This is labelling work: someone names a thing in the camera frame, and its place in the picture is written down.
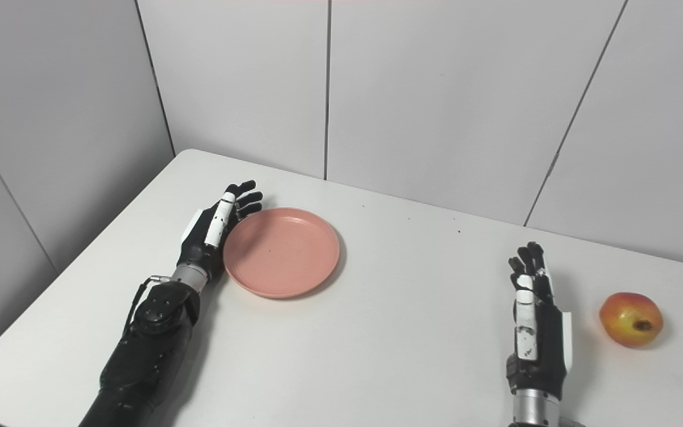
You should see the red yellow pomegranate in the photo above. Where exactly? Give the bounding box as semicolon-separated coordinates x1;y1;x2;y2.
599;292;664;347

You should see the pink round plate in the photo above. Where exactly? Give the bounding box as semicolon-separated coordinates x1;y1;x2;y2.
223;207;340;299

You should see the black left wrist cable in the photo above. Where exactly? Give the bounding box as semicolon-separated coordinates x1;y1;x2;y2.
122;275;171;340

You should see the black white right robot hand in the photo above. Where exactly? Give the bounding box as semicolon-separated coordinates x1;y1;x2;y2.
506;241;573;397

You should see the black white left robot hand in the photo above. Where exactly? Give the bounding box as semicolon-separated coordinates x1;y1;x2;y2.
175;180;264;282

